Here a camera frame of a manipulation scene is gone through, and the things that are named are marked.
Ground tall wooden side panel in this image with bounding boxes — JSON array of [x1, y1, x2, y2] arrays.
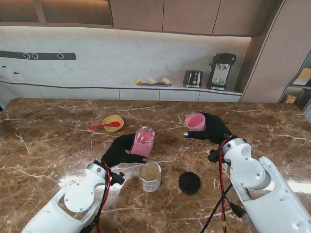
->
[[239, 0, 311, 104]]

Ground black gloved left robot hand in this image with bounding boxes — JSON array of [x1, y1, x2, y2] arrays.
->
[[101, 133, 148, 168]]

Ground yellow plastic bowl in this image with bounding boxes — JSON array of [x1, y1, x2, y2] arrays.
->
[[102, 115, 124, 133]]

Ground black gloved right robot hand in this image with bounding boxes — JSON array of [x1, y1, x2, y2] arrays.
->
[[183, 112, 233, 144]]

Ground wooden wall cabinet doors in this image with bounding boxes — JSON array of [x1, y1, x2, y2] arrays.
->
[[109, 0, 279, 37]]

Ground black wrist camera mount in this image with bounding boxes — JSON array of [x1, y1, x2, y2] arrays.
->
[[110, 171, 126, 186], [207, 149, 222, 164]]

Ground open shelf unit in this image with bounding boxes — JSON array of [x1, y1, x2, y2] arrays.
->
[[278, 50, 311, 115]]

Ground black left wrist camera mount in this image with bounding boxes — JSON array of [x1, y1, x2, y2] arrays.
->
[[110, 171, 126, 186]]

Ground clear labelled grain jar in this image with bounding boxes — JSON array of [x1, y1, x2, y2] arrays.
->
[[139, 161, 162, 193]]

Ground black espresso machine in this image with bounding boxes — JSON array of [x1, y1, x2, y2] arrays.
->
[[206, 52, 237, 92]]

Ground pink container with white lid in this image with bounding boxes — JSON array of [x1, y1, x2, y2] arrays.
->
[[130, 126, 156, 158]]

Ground dark wooden cutting board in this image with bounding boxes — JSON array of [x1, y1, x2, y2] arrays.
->
[[139, 82, 172, 87]]

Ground pink measuring cup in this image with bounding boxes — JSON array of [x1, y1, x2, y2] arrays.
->
[[184, 113, 207, 132]]

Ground black and steel toaster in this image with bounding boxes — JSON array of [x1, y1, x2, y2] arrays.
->
[[182, 69, 204, 89]]

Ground black wall socket strip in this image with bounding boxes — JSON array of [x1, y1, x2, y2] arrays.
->
[[0, 50, 77, 61]]

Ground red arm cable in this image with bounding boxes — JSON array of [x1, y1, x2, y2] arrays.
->
[[94, 162, 113, 233], [200, 139, 234, 233]]

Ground red left arm cable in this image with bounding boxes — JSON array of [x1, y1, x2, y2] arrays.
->
[[94, 162, 113, 233]]

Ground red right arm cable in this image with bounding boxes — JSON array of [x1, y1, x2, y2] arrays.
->
[[200, 139, 234, 233]]

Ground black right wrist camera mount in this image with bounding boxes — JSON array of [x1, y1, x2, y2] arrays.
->
[[207, 149, 222, 164]]

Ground open lit wall cabinet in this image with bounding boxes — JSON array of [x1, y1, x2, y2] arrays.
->
[[0, 0, 114, 28]]

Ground black round jar lid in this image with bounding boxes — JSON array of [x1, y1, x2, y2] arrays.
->
[[178, 171, 202, 195]]

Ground red plastic scoop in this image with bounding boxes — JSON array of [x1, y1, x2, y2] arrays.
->
[[89, 121, 121, 131]]

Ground white counter with drawers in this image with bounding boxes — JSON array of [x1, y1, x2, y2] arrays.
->
[[0, 79, 243, 102]]

